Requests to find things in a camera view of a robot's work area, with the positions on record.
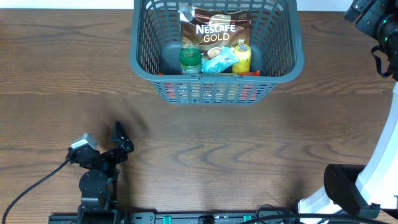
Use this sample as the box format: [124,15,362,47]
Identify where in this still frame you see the grey plastic basket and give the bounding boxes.
[129,0,304,105]

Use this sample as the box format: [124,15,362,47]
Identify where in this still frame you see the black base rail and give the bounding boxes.
[48,208,291,224]

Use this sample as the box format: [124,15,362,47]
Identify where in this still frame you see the right black cable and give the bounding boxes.
[242,203,352,224]

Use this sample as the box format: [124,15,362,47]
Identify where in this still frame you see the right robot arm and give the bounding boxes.
[295,0,397,223]

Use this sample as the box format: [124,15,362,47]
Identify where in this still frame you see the brown Nescafe Gold pouch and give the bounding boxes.
[178,3,251,58]

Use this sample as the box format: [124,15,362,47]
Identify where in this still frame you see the yellow Mentos bottle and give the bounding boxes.
[232,40,252,73]

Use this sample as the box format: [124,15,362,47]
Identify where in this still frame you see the light blue snack wrapper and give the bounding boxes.
[201,47,239,74]

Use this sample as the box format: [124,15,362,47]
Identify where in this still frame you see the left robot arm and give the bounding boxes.
[66,121,134,223]

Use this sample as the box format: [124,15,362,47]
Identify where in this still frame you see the orange spaghetti packet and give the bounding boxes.
[154,83,260,104]

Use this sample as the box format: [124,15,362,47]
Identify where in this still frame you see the green lid jar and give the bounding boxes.
[179,49,202,75]

